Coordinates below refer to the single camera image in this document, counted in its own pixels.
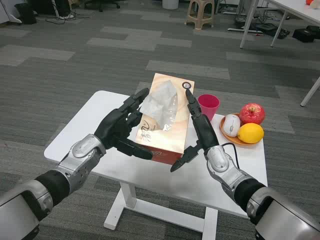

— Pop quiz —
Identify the white computer mouse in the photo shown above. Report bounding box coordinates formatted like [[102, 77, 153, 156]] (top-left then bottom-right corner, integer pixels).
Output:
[[223, 113, 241, 138]]

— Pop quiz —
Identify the black bag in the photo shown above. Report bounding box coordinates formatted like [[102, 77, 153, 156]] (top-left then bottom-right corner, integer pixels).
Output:
[[291, 25, 320, 43]]

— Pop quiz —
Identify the white slanted desk leg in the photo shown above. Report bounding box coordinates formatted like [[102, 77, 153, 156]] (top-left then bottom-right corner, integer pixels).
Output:
[[299, 76, 320, 108]]

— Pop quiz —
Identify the black equipment case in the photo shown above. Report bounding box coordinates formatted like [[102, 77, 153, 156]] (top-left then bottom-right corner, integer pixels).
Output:
[[256, 22, 291, 40]]

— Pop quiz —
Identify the orange tissue box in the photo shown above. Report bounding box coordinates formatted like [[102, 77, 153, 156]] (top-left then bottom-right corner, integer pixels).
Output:
[[127, 72, 196, 166]]

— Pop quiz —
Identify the large white desk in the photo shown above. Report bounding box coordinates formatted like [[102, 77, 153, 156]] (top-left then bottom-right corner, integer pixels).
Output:
[[239, 0, 320, 50]]

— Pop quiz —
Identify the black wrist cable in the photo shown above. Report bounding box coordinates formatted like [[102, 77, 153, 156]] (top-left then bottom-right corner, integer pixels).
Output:
[[219, 142, 241, 171]]

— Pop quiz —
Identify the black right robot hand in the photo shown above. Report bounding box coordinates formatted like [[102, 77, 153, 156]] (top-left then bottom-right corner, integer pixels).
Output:
[[170, 89, 221, 173]]

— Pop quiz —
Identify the black waste bin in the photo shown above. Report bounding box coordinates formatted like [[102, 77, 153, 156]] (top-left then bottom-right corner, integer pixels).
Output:
[[17, 2, 37, 25]]

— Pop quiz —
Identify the grey partition panel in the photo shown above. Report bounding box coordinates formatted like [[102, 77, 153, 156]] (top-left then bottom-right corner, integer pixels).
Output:
[[0, 0, 23, 26]]

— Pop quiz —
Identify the white plant pot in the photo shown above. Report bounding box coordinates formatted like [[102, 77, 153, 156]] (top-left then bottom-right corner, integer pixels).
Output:
[[162, 0, 180, 10]]

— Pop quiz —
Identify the red apple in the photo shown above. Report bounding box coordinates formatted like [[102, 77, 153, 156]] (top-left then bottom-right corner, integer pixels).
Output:
[[239, 103, 266, 126]]

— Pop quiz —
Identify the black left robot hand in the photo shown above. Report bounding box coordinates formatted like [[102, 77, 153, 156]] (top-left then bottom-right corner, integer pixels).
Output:
[[94, 87, 153, 161]]

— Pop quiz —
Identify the yellow lemon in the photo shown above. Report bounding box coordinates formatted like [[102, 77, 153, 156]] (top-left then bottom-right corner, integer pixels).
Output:
[[236, 122, 265, 144]]

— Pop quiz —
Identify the black office chair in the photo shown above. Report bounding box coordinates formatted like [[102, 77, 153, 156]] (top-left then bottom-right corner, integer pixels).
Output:
[[83, 0, 121, 13]]

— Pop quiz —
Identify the white table base frame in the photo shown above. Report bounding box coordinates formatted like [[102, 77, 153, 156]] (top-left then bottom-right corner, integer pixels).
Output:
[[103, 181, 219, 240]]

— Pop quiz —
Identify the orange plate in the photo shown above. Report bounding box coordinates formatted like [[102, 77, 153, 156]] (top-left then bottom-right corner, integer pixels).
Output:
[[219, 115, 263, 146]]

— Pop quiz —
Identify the beige plastic stool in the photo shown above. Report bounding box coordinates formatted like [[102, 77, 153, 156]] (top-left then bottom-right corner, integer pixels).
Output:
[[184, 0, 216, 30]]

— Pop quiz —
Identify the pink plastic cup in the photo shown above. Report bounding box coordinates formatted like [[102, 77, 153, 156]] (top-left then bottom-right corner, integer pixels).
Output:
[[197, 94, 221, 122]]

